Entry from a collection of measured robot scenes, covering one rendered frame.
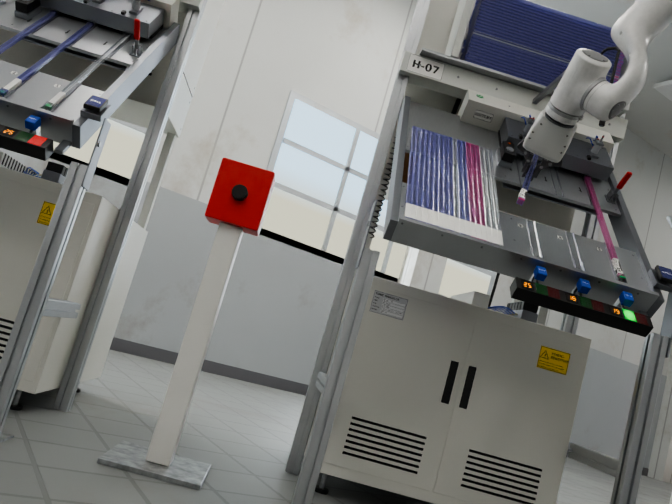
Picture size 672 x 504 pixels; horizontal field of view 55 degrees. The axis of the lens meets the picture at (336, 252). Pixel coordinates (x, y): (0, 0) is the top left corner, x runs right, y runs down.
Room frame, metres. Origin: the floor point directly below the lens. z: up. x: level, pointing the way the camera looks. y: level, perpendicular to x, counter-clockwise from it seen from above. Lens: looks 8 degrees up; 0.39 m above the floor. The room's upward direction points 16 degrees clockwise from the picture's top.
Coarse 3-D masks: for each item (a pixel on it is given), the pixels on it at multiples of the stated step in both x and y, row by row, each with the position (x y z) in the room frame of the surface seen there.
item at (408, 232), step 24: (408, 240) 1.54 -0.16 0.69; (432, 240) 1.53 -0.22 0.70; (456, 240) 1.51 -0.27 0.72; (480, 240) 1.51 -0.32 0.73; (480, 264) 1.55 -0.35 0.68; (504, 264) 1.54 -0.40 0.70; (528, 264) 1.53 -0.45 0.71; (552, 264) 1.52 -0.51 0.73; (576, 288) 1.57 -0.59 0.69; (600, 288) 1.55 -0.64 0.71; (624, 288) 1.53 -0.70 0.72
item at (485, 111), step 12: (468, 96) 1.94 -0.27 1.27; (480, 96) 1.96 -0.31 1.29; (492, 96) 1.98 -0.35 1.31; (468, 108) 1.95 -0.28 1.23; (480, 108) 1.94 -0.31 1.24; (492, 108) 1.94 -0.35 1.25; (504, 108) 1.94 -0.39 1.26; (516, 108) 1.96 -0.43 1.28; (528, 108) 1.99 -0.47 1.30; (468, 120) 1.98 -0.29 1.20; (480, 120) 1.97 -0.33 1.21; (492, 120) 1.96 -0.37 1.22; (576, 132) 1.95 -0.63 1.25; (588, 132) 1.97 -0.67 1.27; (600, 132) 1.99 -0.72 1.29; (612, 144) 1.96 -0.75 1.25
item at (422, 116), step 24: (408, 120) 1.90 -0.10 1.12; (432, 120) 1.94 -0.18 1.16; (456, 120) 1.98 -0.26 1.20; (408, 144) 1.80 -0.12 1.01; (480, 144) 1.91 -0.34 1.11; (504, 168) 1.84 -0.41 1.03; (552, 168) 1.91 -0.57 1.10; (528, 192) 1.86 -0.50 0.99; (552, 192) 1.81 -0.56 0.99; (576, 192) 1.84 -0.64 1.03; (600, 192) 1.88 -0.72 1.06
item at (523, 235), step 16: (400, 208) 1.56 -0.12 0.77; (512, 224) 1.64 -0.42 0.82; (528, 224) 1.65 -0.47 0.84; (512, 240) 1.58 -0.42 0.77; (528, 240) 1.60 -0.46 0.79; (544, 240) 1.62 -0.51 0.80; (560, 240) 1.64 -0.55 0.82; (576, 240) 1.66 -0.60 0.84; (592, 240) 1.68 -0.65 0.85; (544, 256) 1.57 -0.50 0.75; (560, 256) 1.59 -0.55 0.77; (576, 256) 1.60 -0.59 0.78; (592, 256) 1.62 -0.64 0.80; (608, 256) 1.64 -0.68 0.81; (624, 256) 1.66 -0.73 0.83; (592, 272) 1.57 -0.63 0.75; (608, 272) 1.59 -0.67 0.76; (624, 272) 1.61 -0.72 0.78; (640, 272) 1.62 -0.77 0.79
